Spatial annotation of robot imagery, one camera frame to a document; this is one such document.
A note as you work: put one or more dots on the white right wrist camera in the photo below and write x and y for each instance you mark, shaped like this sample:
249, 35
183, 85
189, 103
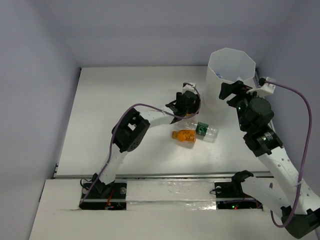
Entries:
265, 87

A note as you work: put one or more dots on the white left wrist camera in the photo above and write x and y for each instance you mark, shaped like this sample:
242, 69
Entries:
189, 86

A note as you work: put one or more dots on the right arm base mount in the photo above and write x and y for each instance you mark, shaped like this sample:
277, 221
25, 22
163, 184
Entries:
230, 196

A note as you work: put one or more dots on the white octagonal bin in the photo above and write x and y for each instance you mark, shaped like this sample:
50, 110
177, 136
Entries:
226, 65

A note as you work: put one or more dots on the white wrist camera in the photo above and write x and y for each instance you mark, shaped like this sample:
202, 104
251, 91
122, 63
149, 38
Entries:
265, 87
189, 86

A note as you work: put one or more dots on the green label clear bottle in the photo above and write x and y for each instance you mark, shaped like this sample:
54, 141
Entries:
203, 131

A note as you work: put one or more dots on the aluminium rail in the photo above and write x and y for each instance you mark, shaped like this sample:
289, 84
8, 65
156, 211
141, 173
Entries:
58, 174

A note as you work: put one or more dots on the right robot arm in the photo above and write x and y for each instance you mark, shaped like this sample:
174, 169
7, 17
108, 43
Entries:
298, 206

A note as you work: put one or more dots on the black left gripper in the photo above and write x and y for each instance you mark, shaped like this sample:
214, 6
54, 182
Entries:
180, 107

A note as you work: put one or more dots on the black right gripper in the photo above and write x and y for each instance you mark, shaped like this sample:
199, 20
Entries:
238, 86

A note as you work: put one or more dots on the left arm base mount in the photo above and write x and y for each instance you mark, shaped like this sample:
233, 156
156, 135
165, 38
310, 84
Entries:
112, 198

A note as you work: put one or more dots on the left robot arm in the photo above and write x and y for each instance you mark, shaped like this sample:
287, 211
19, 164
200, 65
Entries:
132, 127

